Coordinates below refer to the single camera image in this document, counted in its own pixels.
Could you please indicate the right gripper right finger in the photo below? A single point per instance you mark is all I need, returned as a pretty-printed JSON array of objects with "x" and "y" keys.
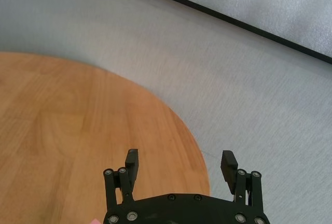
[{"x": 228, "y": 167}]

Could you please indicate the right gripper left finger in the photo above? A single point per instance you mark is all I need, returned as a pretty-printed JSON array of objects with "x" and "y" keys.
[{"x": 131, "y": 164}]

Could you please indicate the pink cube building block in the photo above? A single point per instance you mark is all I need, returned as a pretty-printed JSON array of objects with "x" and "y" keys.
[{"x": 95, "y": 221}]

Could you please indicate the black horizontal wall rail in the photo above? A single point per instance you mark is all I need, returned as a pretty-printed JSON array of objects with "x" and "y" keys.
[{"x": 220, "y": 16}]

